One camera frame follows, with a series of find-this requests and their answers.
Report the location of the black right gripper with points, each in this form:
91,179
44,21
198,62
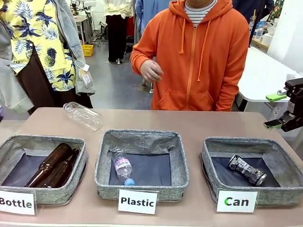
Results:
294,106

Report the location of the crushed black can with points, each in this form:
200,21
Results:
247,170

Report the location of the plastic water bottle pink label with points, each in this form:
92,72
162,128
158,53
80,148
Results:
122,165

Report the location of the slim brown glass bottle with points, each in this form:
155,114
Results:
62,169

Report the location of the wide brown glass bottle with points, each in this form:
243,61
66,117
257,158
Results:
50,163

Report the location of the person right forearm orange sleeve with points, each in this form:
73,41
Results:
139,58

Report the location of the person left forearm orange sleeve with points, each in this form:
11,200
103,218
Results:
233,78

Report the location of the grey basket can label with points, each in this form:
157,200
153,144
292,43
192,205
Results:
272,194

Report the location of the white sign Can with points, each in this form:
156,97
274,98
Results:
236,201

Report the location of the grey basket plastic label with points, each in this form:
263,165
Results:
142,189

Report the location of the grey basket bottle label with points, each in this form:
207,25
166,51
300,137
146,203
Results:
59,196

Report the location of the person right hand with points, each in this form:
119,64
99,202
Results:
151,71

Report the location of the white table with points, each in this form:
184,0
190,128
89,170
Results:
265,78

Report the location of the white paper roll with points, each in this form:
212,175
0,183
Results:
268,39

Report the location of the small background water bottle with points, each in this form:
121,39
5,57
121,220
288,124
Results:
259,34

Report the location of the black pole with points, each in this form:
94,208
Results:
252,26

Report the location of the person in orange hoodie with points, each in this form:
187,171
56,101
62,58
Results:
201,59

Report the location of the person in dark clothes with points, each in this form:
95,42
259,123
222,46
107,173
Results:
253,9

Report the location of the blue hanging garment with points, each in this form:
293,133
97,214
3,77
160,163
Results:
148,14

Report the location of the white sign Plastic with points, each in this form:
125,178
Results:
137,202

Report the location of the person cream top black trousers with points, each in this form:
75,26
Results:
117,28

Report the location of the clear plastic bottle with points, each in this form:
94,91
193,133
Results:
87,118

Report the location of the paper tag on jacket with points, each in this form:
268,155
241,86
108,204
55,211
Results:
85,76

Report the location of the yellow plastic crate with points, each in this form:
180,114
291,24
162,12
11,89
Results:
87,50

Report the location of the wooden background desk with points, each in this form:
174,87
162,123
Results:
81,28

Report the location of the person yellow floral shirt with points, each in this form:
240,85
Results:
35,35

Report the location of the white sign Bottle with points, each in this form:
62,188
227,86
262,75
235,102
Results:
16,203

